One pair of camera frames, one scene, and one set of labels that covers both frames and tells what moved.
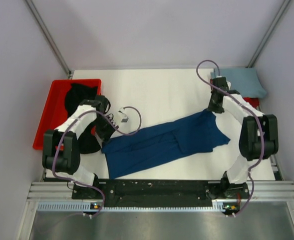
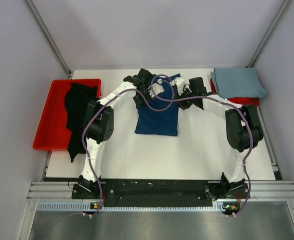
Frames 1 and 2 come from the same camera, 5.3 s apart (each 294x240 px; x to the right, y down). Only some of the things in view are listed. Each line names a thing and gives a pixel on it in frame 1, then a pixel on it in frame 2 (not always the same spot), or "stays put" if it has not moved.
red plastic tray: (55, 113) stays put
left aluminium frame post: (49, 37) stays put
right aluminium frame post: (254, 57) stays put
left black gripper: (105, 136) to (139, 102)
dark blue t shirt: (162, 143) to (157, 115)
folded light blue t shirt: (245, 81) stays put
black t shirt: (76, 93) stays put
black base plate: (195, 192) stays put
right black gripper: (210, 107) to (183, 105)
